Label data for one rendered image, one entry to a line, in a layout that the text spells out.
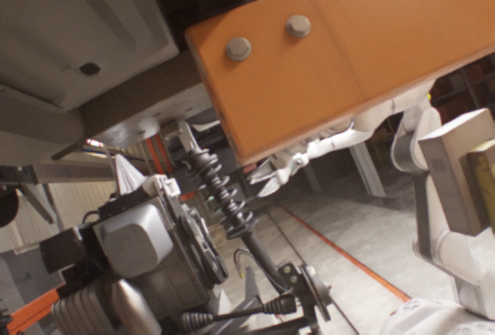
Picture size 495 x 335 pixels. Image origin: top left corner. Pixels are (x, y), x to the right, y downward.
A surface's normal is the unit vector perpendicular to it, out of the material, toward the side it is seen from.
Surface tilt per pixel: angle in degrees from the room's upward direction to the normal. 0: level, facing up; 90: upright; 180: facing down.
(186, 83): 90
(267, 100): 90
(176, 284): 90
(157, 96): 90
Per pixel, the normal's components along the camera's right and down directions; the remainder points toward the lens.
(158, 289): 0.05, -0.07
